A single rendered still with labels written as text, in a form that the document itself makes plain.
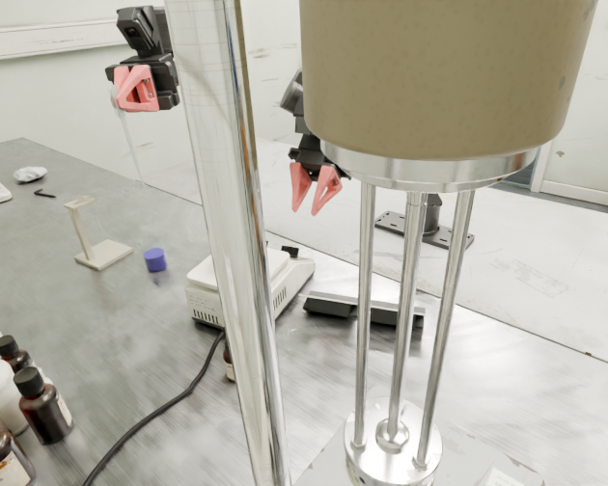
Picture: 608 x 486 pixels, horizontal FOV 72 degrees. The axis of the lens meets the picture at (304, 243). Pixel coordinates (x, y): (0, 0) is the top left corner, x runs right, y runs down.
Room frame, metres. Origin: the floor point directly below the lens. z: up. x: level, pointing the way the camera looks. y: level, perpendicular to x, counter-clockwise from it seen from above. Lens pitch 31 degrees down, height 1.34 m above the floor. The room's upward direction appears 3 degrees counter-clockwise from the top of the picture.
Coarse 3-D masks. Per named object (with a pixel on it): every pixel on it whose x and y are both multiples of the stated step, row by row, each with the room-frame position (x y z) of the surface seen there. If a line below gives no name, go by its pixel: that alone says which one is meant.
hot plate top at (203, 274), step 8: (208, 256) 0.56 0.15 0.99; (272, 256) 0.55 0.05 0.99; (280, 256) 0.55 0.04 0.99; (288, 256) 0.55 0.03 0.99; (200, 264) 0.54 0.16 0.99; (208, 264) 0.54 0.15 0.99; (272, 264) 0.53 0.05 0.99; (280, 264) 0.53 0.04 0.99; (192, 272) 0.52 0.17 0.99; (200, 272) 0.52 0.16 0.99; (208, 272) 0.52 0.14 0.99; (272, 272) 0.51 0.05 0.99; (192, 280) 0.50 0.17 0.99; (200, 280) 0.50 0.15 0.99; (208, 280) 0.50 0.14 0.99; (216, 288) 0.48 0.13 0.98
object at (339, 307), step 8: (304, 296) 0.51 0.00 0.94; (312, 296) 0.51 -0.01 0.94; (320, 296) 0.55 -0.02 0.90; (328, 296) 0.55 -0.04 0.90; (336, 296) 0.55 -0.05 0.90; (344, 296) 0.55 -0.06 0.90; (304, 304) 0.53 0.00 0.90; (312, 304) 0.52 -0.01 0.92; (320, 304) 0.51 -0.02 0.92; (328, 304) 0.51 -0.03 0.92; (336, 304) 0.50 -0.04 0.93; (344, 304) 0.50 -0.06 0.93; (352, 304) 0.49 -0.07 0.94; (328, 312) 0.51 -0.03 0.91; (336, 312) 0.50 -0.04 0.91; (344, 312) 0.50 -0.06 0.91; (352, 312) 0.51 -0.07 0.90
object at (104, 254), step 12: (72, 204) 0.70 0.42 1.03; (84, 204) 0.71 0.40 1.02; (72, 216) 0.70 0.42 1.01; (84, 228) 0.70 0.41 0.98; (84, 240) 0.70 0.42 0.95; (108, 240) 0.77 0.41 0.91; (84, 252) 0.70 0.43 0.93; (96, 252) 0.73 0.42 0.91; (108, 252) 0.73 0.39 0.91; (120, 252) 0.72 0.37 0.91; (96, 264) 0.68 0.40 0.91; (108, 264) 0.69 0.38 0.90
